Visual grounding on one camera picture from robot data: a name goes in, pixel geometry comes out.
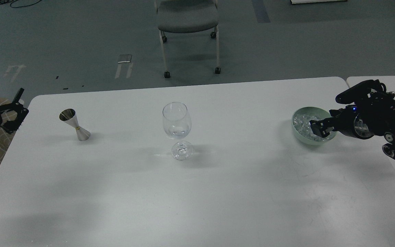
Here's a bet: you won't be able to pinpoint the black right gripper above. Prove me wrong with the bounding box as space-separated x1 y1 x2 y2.
309 79 388 140

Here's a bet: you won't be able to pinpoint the clear ice cubes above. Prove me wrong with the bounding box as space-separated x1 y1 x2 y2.
292 114 334 142

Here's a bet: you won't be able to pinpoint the steel double jigger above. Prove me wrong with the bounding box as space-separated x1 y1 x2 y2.
59 108 91 142

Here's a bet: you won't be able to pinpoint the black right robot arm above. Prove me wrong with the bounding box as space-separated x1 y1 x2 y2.
310 80 395 160

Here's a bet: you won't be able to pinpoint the clear wine glass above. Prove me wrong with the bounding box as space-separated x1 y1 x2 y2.
163 102 193 161

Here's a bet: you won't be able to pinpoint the green bowl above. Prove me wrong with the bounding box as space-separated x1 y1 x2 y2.
292 107 336 145

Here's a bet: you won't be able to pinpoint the grey office chair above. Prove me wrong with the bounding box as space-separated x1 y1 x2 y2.
153 0 222 79

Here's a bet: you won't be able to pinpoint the floor cables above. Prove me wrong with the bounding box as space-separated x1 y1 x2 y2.
0 0 43 15

